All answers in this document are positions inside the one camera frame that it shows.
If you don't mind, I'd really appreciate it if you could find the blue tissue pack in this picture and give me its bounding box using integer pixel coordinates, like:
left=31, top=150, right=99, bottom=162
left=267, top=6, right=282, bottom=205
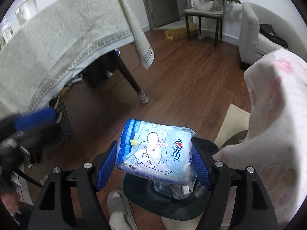
left=116, top=118, right=195, bottom=186

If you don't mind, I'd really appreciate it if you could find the small white box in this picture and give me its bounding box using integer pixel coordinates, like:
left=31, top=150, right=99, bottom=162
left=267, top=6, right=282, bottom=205
left=170, top=184, right=191, bottom=200

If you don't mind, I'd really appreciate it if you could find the dark green trash bin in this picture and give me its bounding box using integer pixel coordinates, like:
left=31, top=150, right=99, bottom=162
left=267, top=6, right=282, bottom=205
left=122, top=136, right=220, bottom=221

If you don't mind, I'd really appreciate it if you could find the person's left hand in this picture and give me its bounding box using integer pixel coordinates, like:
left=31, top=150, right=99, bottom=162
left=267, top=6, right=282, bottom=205
left=1, top=191, right=19, bottom=216

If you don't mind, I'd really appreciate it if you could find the white slipper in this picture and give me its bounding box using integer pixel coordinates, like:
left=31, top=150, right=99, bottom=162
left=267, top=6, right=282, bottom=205
left=107, top=190, right=137, bottom=230

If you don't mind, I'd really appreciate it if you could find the beige floor mat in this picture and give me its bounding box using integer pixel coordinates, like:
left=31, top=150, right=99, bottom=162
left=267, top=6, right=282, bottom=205
left=161, top=104, right=250, bottom=230

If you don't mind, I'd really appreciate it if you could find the beige patterned tablecloth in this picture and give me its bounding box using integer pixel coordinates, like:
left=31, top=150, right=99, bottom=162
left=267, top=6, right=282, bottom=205
left=1, top=0, right=154, bottom=117

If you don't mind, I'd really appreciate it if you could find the pink cartoon tablecloth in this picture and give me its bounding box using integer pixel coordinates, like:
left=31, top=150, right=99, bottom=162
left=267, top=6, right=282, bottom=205
left=214, top=49, right=306, bottom=229

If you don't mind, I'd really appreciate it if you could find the black table leg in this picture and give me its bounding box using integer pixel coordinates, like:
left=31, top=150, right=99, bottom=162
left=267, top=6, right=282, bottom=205
left=114, top=52, right=149, bottom=104

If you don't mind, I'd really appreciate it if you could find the white ceramic mug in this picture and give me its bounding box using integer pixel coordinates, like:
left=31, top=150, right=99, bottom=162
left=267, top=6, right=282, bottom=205
left=15, top=0, right=39, bottom=26

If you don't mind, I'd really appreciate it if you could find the grey armchair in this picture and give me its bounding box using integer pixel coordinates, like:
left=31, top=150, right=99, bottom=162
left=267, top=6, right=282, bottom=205
left=239, top=2, right=300, bottom=65

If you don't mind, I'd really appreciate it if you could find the cardboard box on floor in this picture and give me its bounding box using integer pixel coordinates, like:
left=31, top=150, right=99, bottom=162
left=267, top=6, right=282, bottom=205
left=164, top=22, right=196, bottom=41

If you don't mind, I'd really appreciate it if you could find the black handbag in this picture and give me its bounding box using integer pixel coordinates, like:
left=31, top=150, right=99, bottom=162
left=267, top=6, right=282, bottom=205
left=260, top=23, right=288, bottom=48

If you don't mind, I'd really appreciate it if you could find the grey dining chair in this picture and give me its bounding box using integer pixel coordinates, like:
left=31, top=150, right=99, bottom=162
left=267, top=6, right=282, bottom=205
left=183, top=0, right=225, bottom=52

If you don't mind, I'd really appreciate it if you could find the grey door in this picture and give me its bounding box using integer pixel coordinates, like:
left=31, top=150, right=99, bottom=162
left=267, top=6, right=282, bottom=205
left=143, top=0, right=191, bottom=30

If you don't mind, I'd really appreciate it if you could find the potted green plant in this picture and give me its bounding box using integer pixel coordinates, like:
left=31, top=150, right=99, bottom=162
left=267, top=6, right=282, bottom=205
left=193, top=0, right=242, bottom=12

